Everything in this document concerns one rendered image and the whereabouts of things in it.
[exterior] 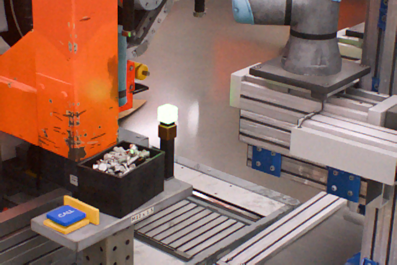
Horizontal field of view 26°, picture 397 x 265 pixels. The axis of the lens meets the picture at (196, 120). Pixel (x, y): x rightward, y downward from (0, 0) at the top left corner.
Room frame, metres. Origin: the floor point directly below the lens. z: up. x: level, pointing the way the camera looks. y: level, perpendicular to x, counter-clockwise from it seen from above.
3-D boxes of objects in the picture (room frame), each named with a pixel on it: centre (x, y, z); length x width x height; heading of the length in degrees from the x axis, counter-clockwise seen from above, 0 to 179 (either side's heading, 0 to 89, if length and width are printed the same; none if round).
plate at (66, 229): (1.85, 0.31, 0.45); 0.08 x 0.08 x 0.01; 50
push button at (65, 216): (1.85, 0.31, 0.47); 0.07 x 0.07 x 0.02; 50
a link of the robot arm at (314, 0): (2.03, -0.28, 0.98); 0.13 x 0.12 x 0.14; 87
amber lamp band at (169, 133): (2.13, 0.08, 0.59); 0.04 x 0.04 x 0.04; 50
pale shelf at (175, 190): (1.98, 0.20, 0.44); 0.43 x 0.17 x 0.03; 140
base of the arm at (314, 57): (2.02, -0.28, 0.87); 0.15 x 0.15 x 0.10
